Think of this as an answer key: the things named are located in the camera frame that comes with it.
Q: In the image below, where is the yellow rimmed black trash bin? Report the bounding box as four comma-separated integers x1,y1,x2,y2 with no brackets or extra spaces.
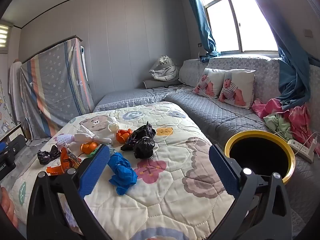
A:
224,130,296,185

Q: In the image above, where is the pink cloth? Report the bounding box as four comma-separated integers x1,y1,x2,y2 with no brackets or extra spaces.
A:
251,99,320,155

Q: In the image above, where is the light green cloth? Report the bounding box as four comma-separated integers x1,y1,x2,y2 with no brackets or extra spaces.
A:
264,112,293,140

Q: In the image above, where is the pale purple knitted cloth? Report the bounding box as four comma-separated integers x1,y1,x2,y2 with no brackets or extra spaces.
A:
54,134,75,150

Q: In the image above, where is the orange peel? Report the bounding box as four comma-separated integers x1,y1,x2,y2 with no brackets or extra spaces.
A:
80,142,99,158
116,129,133,144

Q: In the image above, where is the white power strip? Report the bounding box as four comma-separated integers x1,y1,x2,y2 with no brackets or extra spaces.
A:
287,139,314,163

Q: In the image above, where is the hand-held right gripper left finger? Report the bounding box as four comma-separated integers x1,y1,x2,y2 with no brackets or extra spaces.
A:
26,144,113,240

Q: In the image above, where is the grey quilted sofa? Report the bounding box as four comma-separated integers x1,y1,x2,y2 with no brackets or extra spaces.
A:
94,55,320,233

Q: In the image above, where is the grey flat cushion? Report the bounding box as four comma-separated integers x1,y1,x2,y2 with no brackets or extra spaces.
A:
143,79,183,90

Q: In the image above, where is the white tiger plush toy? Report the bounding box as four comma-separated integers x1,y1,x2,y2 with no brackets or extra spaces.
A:
149,55,180,82

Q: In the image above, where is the small window with blinds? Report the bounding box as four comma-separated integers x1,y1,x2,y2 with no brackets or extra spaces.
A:
0,24,12,53

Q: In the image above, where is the small black plastic bag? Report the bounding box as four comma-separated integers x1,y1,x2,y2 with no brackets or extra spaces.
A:
37,145,61,165

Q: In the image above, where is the white hanging cloth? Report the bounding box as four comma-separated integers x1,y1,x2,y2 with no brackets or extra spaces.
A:
9,60,24,123

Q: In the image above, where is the large sliding window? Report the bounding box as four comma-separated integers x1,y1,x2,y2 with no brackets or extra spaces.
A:
195,0,279,54

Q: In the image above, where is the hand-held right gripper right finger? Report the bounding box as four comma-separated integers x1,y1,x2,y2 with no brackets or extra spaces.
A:
207,144,293,240

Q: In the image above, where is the white cloth doll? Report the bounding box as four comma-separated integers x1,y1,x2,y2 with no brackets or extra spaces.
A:
74,126,113,145

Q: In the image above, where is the orange snack wrapper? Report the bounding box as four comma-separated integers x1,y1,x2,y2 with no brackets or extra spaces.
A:
46,147,81,176

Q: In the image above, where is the small white tissue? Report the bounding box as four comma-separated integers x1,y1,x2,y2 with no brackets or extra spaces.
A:
108,120,120,133

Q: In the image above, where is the baby print pillow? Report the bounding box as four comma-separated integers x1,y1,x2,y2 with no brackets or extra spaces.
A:
192,67,227,98
218,69,256,110

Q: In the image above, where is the blue curtain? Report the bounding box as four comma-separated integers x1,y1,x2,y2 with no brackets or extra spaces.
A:
242,0,320,110
184,0,222,63

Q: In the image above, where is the cream printed quilt blanket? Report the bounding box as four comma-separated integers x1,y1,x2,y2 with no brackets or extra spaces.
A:
11,102,237,240

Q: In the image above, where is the striped floral sheet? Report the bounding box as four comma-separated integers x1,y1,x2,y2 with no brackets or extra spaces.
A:
19,35,95,140

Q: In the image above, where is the person's left hand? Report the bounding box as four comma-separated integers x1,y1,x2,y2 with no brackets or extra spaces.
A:
0,187,19,230

